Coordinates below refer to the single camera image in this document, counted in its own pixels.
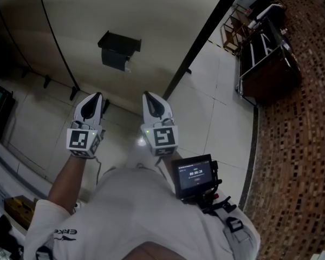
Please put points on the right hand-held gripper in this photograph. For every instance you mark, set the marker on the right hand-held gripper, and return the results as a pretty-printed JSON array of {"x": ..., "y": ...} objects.
[{"x": 162, "y": 137}]

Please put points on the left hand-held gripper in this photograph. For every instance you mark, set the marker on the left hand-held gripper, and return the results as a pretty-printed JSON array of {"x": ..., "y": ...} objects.
[{"x": 78, "y": 141}]

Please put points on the person's right forearm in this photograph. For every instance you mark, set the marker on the person's right forearm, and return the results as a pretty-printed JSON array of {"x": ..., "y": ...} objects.
[{"x": 170, "y": 161}]

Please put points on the person's left forearm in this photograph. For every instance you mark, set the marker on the person's left forearm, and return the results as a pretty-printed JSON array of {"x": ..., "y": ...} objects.
[{"x": 67, "y": 180}]

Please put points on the black chest monitor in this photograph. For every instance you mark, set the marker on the black chest monitor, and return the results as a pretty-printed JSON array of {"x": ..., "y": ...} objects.
[{"x": 195, "y": 176}]

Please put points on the black floor crate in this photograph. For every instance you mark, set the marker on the black floor crate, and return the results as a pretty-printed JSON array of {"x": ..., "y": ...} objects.
[{"x": 1, "y": 112}]

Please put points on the beige partition panel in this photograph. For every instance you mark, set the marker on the beige partition panel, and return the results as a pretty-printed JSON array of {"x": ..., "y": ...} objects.
[
  {"x": 29, "y": 23},
  {"x": 138, "y": 15},
  {"x": 2, "y": 50}
]

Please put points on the white metal shelving rack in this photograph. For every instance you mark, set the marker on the white metal shelving rack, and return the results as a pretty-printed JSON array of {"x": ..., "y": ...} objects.
[{"x": 5, "y": 172}]

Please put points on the person's white shirt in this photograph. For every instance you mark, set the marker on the person's white shirt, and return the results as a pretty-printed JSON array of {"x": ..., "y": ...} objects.
[{"x": 130, "y": 213}]

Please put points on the small wooden trolley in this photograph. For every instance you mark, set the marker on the small wooden trolley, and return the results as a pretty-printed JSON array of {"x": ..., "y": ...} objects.
[{"x": 234, "y": 28}]

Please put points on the yellow cardboard box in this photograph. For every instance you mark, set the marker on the yellow cardboard box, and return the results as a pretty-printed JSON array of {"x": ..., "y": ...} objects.
[{"x": 19, "y": 210}]

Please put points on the black wall-mounted paper holder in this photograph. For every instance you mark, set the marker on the black wall-mounted paper holder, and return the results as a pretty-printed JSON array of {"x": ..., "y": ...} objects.
[{"x": 119, "y": 50}]

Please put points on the black monitor mount rig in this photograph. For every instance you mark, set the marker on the black monitor mount rig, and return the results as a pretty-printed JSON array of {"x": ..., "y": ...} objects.
[{"x": 216, "y": 202}]

